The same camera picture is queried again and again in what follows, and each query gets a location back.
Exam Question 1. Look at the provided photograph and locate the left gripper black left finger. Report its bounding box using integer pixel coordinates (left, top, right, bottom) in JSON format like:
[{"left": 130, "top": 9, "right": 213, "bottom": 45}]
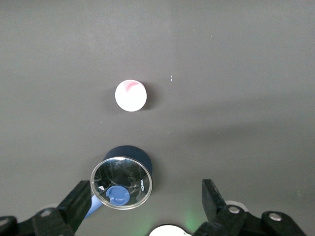
[{"left": 0, "top": 180, "right": 92, "bottom": 236}]

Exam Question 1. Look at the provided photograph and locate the pink plastic cup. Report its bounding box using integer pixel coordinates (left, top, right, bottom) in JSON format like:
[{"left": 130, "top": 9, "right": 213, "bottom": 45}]
[{"left": 114, "top": 79, "right": 148, "bottom": 113}]

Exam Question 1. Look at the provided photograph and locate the glass lid with blue knob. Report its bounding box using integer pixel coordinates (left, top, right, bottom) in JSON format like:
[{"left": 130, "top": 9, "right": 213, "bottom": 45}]
[{"left": 90, "top": 156, "right": 153, "bottom": 210}]

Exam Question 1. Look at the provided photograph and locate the dark blue saucepan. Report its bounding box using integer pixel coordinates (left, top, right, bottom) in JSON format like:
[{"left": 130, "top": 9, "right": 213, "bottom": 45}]
[{"left": 83, "top": 145, "right": 154, "bottom": 219}]

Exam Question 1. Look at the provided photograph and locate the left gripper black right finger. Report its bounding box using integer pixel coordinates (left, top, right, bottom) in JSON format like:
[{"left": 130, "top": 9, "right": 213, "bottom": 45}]
[{"left": 194, "top": 178, "right": 307, "bottom": 236}]

